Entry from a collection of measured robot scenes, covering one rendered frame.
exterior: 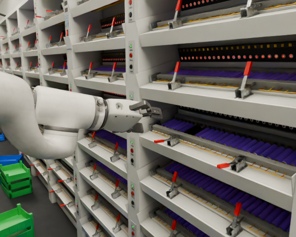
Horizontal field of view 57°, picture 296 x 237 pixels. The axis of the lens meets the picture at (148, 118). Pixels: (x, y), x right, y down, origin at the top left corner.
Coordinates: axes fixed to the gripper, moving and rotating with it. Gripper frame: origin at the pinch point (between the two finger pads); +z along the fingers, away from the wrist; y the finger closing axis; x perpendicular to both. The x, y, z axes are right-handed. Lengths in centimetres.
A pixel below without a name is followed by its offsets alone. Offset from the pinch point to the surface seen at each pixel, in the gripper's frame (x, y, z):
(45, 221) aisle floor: -3, 172, 23
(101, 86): -42, 43, 11
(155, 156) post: -1.8, 29.8, 24.9
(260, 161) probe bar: 17.8, -17.0, 19.1
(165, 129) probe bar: -5.9, 13.9, 18.7
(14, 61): -199, 232, 9
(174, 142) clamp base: 1.7, 8.7, 16.6
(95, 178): -10, 87, 26
